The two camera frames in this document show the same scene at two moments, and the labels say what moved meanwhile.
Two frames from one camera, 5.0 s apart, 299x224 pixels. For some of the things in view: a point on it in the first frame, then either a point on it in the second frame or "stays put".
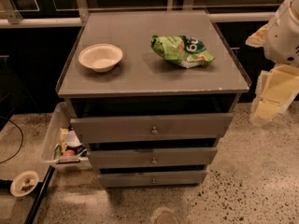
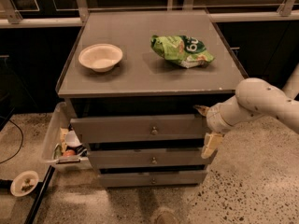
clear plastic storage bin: x=61 y=148 stays put
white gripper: x=282 y=40 -> x=215 y=118
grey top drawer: x=194 y=126 stays put
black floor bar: x=39 y=194 stays put
